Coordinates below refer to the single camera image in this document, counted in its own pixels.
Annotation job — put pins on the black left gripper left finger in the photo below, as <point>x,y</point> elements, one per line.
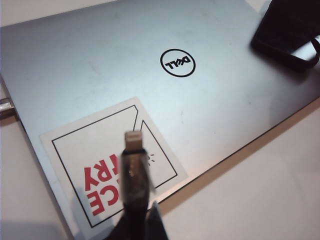
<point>132,222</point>

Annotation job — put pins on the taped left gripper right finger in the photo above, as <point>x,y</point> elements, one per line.
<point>157,225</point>

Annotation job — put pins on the black smartphone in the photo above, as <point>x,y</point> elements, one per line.
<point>280,42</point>

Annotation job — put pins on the white sticker with red print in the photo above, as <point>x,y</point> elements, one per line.
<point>75,155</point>

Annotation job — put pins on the silver Dell laptop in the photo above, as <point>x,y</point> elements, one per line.
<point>100,62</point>

